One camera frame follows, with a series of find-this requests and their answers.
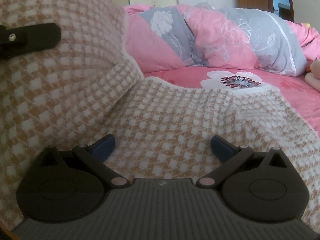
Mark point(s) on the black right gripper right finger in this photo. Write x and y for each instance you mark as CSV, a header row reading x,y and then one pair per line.
x,y
231,157

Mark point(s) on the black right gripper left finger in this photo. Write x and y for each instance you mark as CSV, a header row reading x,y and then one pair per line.
x,y
93,157

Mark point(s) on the pink grey floral duvet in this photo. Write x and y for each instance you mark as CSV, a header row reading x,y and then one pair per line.
x,y
179,36

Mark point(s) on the folded cream blanket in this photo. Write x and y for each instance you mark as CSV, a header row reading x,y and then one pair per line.
x,y
312,78

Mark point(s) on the beige white houndstooth coat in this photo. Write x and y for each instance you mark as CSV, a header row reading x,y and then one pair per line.
x,y
88,86

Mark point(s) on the red pink bed sheet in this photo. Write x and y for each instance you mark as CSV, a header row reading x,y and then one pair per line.
x,y
250,84

